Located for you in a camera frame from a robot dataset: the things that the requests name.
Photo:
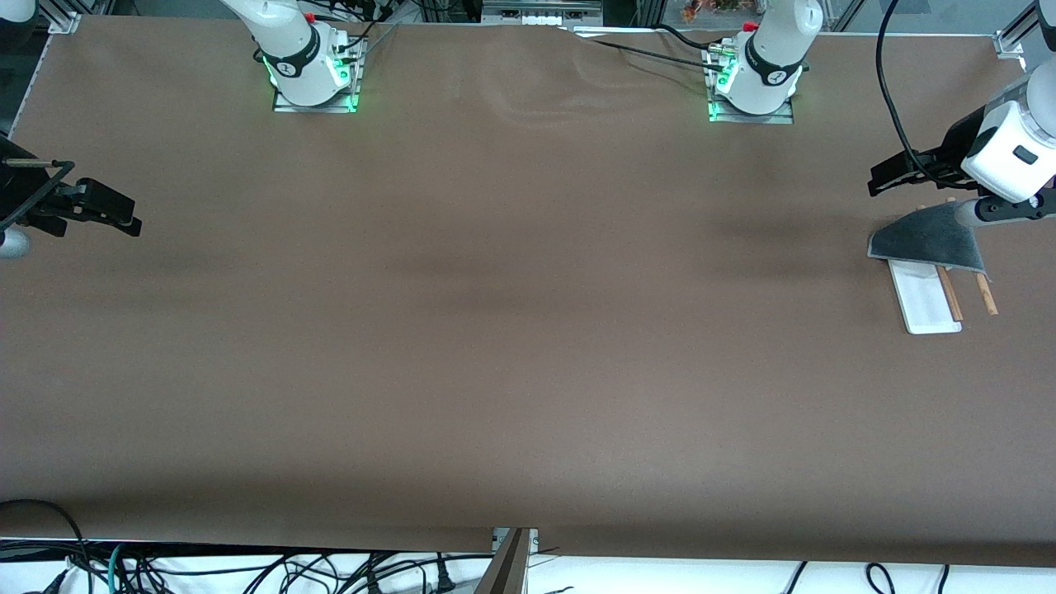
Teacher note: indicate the white power strip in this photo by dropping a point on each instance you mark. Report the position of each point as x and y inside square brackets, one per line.
[540, 17]

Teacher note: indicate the aluminium table corner profile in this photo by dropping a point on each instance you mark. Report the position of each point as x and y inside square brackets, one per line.
[64, 23]
[1008, 43]

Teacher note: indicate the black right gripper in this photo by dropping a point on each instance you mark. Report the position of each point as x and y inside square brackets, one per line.
[18, 195]

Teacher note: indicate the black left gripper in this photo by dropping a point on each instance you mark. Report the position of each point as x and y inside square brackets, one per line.
[955, 148]

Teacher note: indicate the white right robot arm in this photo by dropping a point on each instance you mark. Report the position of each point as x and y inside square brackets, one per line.
[293, 74]

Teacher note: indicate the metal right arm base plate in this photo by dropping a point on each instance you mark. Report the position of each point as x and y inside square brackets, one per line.
[330, 108]

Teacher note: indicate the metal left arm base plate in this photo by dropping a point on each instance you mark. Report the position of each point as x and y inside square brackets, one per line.
[775, 119]

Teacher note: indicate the aluminium frame post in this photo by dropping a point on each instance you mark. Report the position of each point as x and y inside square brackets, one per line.
[507, 569]

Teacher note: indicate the pink and grey towel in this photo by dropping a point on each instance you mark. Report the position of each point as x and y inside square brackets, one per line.
[924, 239]

